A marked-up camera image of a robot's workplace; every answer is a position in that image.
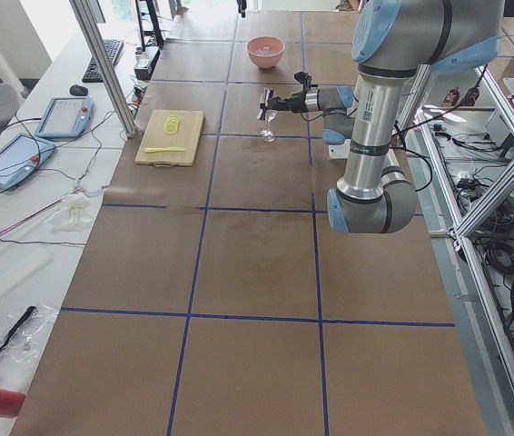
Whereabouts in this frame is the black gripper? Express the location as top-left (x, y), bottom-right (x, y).
top-left (257, 88), bottom-right (311, 120)

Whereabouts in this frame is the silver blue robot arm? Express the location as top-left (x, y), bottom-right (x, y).
top-left (259, 0), bottom-right (504, 233)

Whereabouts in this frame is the clear wine glass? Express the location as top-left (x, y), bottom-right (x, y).
top-left (260, 110), bottom-right (277, 143)

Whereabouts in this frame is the pink bowl of ice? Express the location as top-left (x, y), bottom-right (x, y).
top-left (246, 36), bottom-right (285, 69)

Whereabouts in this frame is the bamboo cutting board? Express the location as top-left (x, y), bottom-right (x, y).
top-left (134, 110), bottom-right (204, 166)

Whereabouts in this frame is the yellow plastic knife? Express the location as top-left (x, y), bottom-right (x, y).
top-left (143, 146), bottom-right (187, 154)

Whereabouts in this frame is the black box device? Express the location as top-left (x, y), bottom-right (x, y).
top-left (133, 46), bottom-right (160, 81)

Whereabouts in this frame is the black keyboard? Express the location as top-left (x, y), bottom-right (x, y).
top-left (81, 38), bottom-right (125, 84)

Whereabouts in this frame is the black computer mouse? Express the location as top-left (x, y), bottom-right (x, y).
top-left (69, 84), bottom-right (89, 96)

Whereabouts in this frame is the blue teach pendant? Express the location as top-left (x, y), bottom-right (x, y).
top-left (35, 95), bottom-right (94, 140)
top-left (0, 134), bottom-right (55, 190)

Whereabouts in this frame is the white crumpled cloth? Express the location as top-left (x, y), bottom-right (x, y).
top-left (47, 193), bottom-right (94, 233)

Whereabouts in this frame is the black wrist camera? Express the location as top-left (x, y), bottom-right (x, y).
top-left (294, 71), bottom-right (317, 93)

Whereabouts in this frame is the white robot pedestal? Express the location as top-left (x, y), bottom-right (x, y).
top-left (328, 143), bottom-right (350, 160)

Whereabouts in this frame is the aluminium frame post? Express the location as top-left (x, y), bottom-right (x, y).
top-left (69, 0), bottom-right (137, 138)

